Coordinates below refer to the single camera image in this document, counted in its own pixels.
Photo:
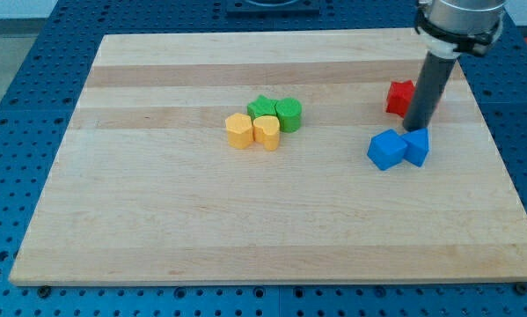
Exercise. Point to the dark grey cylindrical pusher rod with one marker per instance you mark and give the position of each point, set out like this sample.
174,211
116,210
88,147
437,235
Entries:
434,75

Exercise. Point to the red star block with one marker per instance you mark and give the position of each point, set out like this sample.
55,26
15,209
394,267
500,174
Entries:
399,97

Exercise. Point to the dark mounting plate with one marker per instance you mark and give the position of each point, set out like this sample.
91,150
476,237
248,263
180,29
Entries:
273,7

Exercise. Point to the wooden board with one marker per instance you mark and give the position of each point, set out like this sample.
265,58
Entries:
145,189

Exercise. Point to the yellow hexagon block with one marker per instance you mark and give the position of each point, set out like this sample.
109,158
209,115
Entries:
239,130

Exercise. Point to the green star block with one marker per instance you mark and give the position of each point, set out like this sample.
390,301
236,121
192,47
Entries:
262,106

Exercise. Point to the blue triangle block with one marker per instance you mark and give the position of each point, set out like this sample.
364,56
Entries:
417,143

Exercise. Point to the blue cube block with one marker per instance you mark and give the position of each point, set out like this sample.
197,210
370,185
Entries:
386,149

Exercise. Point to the green cylinder block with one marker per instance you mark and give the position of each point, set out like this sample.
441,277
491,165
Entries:
289,114

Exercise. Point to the yellow heart block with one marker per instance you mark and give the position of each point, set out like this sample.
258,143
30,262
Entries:
266,131

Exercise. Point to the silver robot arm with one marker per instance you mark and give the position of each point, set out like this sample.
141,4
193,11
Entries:
449,28

